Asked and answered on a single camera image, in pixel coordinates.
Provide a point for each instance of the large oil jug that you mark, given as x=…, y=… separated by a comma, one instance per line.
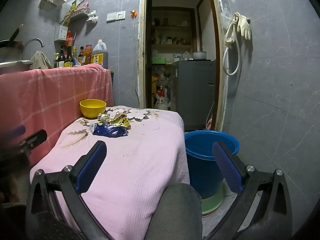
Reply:
x=100, y=55

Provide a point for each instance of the small metal pot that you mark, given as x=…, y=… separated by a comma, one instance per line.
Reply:
x=199, y=55

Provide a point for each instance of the yellow-capped bottle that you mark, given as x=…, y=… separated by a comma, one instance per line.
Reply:
x=56, y=61

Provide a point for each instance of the white wall switch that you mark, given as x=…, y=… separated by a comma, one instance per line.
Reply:
x=111, y=16

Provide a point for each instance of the pink floral blanket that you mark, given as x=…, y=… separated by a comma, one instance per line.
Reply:
x=140, y=167

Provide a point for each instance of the pink checked cloth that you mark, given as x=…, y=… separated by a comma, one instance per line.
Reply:
x=50, y=92

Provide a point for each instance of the slim sauce bottle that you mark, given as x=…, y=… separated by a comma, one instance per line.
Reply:
x=75, y=57

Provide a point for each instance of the metal tin box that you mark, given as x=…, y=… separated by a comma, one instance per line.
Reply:
x=60, y=33

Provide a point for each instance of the blue snack wrapper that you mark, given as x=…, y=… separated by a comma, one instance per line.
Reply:
x=110, y=130

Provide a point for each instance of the metal basin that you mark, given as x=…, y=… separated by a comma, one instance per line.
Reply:
x=15, y=66

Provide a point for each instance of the white wall rack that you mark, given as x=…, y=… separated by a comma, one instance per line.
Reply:
x=80, y=14

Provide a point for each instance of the metal faucet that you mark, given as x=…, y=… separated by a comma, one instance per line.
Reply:
x=32, y=41

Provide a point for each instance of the grey rag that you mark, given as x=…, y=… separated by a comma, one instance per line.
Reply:
x=40, y=60

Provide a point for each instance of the red-label sauce bottle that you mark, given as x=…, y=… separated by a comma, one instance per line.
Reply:
x=81, y=56

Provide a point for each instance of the white wall socket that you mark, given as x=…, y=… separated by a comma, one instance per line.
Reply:
x=120, y=15

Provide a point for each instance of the dark wooden door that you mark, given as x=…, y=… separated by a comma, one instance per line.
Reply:
x=149, y=55

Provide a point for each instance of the clear plastic bag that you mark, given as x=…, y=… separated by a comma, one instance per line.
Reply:
x=224, y=16

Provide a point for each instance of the green seasoning packet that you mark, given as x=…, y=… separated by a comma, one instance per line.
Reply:
x=73, y=6

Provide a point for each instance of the orange wall hook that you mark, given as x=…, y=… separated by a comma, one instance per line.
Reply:
x=134, y=13

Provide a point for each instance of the wooden door frame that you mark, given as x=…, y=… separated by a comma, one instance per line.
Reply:
x=141, y=55

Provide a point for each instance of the wooden shelf unit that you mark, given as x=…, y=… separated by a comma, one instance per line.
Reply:
x=172, y=27

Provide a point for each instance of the white paper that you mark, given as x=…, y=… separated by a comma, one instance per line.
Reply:
x=110, y=116

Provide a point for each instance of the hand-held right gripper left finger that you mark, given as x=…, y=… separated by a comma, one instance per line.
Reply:
x=91, y=165

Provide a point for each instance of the cardboard packet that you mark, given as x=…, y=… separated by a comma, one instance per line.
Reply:
x=66, y=19

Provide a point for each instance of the blue plastic bucket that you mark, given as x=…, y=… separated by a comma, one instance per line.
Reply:
x=200, y=162

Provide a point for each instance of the yellow snack wrapper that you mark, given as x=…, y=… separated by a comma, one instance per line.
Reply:
x=123, y=122

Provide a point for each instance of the dark glass bottle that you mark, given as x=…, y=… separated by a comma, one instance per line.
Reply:
x=61, y=60

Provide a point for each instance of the pink seasoning packet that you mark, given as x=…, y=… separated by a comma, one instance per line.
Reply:
x=83, y=5

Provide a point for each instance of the yellow-label soy sauce bottle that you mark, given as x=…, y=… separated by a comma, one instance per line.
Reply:
x=68, y=61

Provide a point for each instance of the green plastic basin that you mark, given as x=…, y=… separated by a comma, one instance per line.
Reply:
x=210, y=205

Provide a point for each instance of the pink slipper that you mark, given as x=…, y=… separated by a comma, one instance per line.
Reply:
x=209, y=122

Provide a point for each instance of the white plastic bag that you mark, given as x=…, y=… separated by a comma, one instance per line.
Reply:
x=92, y=17

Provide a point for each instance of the grey refrigerator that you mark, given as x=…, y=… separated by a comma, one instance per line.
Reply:
x=192, y=92

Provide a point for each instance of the black wok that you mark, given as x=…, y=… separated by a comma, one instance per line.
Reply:
x=10, y=51

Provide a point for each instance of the white and red sack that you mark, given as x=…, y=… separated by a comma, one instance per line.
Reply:
x=162, y=100

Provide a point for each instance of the green box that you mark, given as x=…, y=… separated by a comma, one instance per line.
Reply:
x=158, y=60

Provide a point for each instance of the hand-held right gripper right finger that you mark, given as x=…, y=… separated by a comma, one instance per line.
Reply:
x=226, y=165

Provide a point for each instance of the yellow bowl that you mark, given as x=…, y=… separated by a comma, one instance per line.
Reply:
x=92, y=107

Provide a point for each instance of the cream rubber glove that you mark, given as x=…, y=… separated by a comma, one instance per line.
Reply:
x=246, y=30
x=230, y=35

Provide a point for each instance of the red mesh bag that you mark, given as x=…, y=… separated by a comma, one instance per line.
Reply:
x=70, y=38

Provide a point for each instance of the yellow bag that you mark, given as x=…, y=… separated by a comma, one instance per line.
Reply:
x=156, y=80

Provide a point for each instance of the orange plastic bottle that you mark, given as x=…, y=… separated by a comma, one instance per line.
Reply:
x=87, y=53

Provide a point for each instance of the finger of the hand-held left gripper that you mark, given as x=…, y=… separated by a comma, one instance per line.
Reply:
x=35, y=137
x=12, y=131

